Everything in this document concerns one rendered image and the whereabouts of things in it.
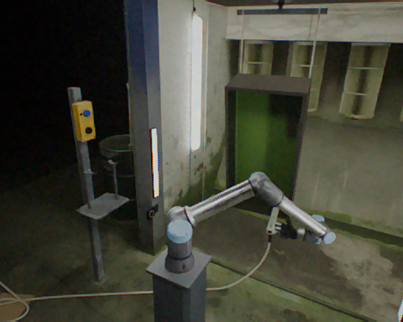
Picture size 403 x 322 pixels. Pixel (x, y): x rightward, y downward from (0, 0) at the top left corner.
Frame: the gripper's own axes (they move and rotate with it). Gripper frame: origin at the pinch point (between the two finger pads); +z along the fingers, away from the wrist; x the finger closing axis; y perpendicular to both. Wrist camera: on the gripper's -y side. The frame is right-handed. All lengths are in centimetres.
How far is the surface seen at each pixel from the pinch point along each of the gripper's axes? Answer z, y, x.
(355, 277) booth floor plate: -77, 61, 32
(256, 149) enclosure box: 27, -27, 72
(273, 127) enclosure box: 14, -54, 68
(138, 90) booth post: 115, -88, 13
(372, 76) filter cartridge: -65, -92, 138
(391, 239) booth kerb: -116, 59, 96
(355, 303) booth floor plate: -74, 59, 2
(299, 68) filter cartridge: 3, -92, 150
